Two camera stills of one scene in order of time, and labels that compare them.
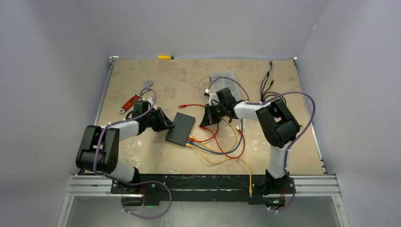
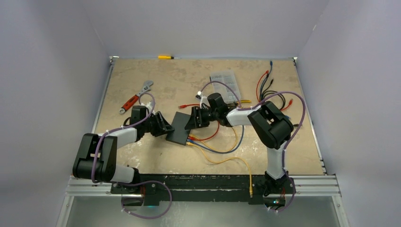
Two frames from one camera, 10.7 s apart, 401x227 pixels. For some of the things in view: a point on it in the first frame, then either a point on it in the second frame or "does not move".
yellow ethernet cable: [217, 150] does not move
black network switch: [179, 134] does not move
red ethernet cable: [182, 106] does not move
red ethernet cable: [221, 149] to [267, 72]
